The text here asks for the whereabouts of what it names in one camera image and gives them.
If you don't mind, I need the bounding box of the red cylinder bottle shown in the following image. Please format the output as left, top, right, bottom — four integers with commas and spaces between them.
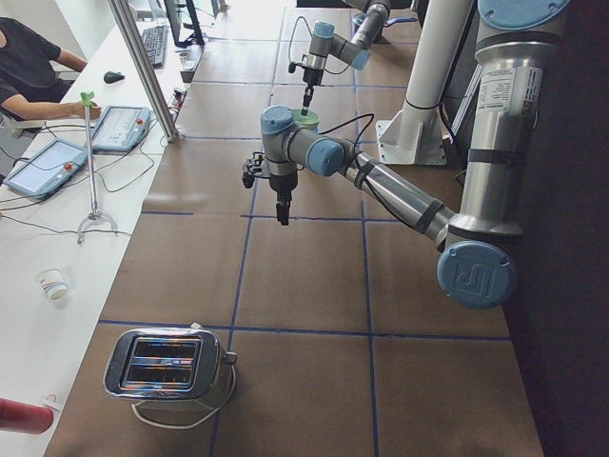
0, 398, 54, 434

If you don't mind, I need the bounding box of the black computer monitor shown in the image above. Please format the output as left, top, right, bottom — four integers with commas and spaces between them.
164, 0, 205, 49

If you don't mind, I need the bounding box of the paper cup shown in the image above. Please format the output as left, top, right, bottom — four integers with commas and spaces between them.
36, 268, 69, 301

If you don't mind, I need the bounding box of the green bowl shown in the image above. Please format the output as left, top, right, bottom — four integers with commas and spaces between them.
291, 109, 320, 132

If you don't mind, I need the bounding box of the white mounting pole with base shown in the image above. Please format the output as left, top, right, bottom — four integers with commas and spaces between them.
376, 0, 474, 166

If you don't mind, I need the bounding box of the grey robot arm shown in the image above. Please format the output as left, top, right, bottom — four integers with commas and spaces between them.
289, 0, 391, 115
242, 1, 568, 308

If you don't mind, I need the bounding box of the blue saucepan with lid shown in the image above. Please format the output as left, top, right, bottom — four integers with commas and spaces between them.
351, 13, 418, 46

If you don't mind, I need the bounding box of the black computer mouse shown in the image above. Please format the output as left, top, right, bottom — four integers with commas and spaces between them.
103, 71, 125, 84

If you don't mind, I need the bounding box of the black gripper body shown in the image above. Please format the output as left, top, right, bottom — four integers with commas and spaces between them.
269, 171, 298, 202
303, 67, 324, 87

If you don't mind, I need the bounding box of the near teach pendant tablet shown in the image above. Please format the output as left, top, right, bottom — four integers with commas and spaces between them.
4, 138, 88, 199

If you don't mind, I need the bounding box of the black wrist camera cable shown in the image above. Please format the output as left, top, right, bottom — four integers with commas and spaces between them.
240, 112, 377, 191

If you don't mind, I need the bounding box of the far teach pendant tablet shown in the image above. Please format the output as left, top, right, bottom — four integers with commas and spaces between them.
91, 106, 151, 155

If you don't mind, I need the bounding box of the seated person in black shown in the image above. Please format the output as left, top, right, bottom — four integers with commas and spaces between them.
1, 17, 88, 121

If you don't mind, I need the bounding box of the black keyboard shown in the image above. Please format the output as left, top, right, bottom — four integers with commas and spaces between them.
141, 26, 167, 69

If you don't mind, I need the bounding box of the silver white toaster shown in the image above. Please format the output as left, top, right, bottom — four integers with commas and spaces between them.
104, 327, 238, 411

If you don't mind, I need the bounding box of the teach pendant tablet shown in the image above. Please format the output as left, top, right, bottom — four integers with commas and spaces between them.
4, 138, 88, 199
91, 106, 151, 155

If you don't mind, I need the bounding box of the aluminium frame post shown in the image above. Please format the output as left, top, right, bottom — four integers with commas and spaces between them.
108, 0, 179, 143

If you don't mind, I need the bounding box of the white toaster power cord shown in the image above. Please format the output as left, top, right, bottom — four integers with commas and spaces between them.
130, 366, 238, 430

